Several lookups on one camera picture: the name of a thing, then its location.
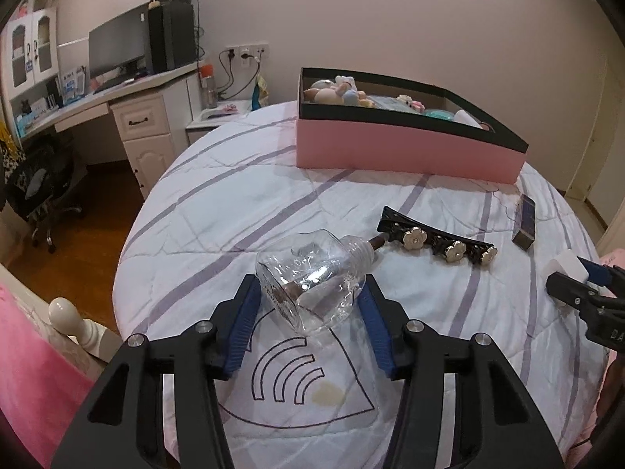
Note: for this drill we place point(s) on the snack bag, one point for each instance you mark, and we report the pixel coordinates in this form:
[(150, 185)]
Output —
[(260, 92)]

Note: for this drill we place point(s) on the orange cap bottle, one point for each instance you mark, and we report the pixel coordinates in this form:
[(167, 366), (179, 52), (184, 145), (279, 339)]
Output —
[(208, 88)]

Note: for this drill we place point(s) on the black monitor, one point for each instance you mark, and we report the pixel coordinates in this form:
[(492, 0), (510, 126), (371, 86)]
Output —
[(119, 41)]

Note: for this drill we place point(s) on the small navy box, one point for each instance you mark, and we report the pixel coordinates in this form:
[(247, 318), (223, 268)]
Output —
[(525, 222)]

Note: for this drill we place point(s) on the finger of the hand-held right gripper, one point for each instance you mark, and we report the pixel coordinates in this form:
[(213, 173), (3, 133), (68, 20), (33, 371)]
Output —
[(571, 288), (601, 273)]

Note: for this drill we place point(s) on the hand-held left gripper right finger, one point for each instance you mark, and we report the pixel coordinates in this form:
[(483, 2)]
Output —
[(378, 332)]

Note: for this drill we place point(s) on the pink storage box black rim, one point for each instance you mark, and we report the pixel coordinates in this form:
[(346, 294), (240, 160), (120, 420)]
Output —
[(405, 146)]

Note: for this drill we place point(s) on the cream bedpost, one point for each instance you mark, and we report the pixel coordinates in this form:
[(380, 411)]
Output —
[(66, 312)]

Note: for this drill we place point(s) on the white cabinet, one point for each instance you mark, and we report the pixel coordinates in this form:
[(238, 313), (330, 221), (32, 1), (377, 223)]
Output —
[(29, 53)]

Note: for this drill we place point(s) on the white pink knitted toy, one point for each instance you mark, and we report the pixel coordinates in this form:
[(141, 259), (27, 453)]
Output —
[(411, 102)]

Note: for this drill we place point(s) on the white desk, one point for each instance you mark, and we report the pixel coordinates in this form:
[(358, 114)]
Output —
[(146, 122)]

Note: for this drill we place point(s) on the person's right forearm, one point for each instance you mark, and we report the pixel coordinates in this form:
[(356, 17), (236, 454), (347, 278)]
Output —
[(613, 400)]

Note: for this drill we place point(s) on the teal pompom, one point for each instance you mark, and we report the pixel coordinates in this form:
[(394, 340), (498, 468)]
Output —
[(439, 114)]

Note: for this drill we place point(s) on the white plastic item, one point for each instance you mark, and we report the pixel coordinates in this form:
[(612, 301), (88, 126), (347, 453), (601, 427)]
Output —
[(467, 118)]

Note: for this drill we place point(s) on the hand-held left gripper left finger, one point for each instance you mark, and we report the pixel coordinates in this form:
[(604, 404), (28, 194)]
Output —
[(241, 332)]

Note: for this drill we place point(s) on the black computer tower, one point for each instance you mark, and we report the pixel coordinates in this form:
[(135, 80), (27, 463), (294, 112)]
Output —
[(172, 36)]

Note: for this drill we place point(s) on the black flower hair clip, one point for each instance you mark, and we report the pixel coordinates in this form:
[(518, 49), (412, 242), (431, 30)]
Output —
[(439, 240)]

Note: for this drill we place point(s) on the white nightstand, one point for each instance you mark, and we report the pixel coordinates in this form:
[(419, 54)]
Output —
[(215, 122)]

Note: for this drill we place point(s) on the white block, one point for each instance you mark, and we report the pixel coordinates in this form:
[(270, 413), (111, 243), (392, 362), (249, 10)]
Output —
[(566, 264)]

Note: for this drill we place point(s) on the wall socket strip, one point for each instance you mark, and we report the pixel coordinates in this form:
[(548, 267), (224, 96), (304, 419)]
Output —
[(246, 51)]

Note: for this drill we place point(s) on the clear plastic bottle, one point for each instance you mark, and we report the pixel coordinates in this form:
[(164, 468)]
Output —
[(302, 278)]

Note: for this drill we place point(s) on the pink bedding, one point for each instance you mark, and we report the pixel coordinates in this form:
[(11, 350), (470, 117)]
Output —
[(34, 381)]

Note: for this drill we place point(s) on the doll with blue dress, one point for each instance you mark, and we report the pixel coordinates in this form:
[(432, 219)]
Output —
[(322, 94)]

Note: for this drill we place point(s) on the black office chair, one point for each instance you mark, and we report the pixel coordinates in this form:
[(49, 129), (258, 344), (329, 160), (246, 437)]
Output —
[(39, 185)]

